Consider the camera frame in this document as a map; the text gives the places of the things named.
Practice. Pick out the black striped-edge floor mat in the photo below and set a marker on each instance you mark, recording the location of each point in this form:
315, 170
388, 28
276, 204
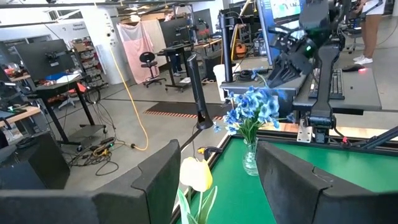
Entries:
174, 109

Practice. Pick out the small red connector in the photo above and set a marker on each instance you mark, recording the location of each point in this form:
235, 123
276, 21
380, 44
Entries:
344, 140

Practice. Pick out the black aluminium table frame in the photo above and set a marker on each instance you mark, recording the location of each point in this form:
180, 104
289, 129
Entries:
273, 135

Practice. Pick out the pink hanging cloth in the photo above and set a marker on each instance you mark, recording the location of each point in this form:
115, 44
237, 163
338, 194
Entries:
136, 53

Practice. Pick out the blue artificial flower bunch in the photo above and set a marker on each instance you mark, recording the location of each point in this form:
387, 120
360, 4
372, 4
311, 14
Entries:
239, 105
231, 119
267, 105

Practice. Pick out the large black monitor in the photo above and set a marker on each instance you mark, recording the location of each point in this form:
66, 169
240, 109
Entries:
34, 62

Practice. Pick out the silver mounting bracket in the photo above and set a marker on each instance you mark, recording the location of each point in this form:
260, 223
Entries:
304, 132

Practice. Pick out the black office chair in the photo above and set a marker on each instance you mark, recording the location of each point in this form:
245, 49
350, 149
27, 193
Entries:
147, 57

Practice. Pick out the black monitor pole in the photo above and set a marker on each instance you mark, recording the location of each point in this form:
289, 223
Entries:
226, 49

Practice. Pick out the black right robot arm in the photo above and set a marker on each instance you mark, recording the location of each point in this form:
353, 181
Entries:
325, 81

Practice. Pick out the monitor with blue screen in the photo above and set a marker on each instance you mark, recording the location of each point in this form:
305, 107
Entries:
264, 37

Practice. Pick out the clear glass vase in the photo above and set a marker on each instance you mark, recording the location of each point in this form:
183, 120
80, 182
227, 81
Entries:
249, 161

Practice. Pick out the wooden desk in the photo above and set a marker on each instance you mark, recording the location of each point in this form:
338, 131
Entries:
18, 114

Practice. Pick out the small black monitor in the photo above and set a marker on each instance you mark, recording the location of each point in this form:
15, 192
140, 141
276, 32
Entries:
174, 31

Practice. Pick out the yellow artificial tulip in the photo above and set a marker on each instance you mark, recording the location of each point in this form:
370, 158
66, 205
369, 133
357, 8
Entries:
196, 174

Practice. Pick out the green table mat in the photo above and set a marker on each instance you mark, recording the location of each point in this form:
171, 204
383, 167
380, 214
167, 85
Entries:
357, 168

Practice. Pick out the white round pillar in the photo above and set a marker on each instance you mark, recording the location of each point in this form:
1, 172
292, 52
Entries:
102, 56

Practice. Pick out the storage shelf with boxes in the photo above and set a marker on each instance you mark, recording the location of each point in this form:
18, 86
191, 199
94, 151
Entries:
90, 62

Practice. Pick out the grey computer desk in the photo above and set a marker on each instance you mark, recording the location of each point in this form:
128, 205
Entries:
360, 93

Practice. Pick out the black floor stand post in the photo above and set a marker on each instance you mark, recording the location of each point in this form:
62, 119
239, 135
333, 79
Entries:
197, 90

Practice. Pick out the black standing desk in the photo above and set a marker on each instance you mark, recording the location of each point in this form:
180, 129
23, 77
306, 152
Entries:
174, 49

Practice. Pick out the black rolling desk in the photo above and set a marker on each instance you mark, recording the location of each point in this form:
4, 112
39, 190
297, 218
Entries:
57, 88

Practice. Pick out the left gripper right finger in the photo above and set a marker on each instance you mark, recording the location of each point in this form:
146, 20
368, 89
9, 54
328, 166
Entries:
311, 202

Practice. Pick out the person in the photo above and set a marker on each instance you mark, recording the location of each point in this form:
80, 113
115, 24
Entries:
177, 65
371, 31

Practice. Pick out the orange tool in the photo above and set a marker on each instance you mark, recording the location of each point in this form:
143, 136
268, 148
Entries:
240, 49

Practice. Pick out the black computer keyboard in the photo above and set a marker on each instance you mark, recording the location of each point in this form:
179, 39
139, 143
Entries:
337, 84

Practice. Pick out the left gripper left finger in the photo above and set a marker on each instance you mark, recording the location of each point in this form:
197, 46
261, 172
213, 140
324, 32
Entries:
124, 208

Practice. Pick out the black table clamp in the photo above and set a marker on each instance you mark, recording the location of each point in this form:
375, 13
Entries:
213, 152

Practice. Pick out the black computer mouse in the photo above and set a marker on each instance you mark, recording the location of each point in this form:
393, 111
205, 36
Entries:
353, 67

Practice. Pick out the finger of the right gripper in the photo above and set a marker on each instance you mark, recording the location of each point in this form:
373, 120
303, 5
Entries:
300, 67
278, 73

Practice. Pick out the white bin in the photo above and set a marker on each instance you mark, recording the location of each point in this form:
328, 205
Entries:
219, 81

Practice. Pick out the black computer tower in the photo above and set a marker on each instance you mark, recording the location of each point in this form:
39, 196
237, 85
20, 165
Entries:
34, 161

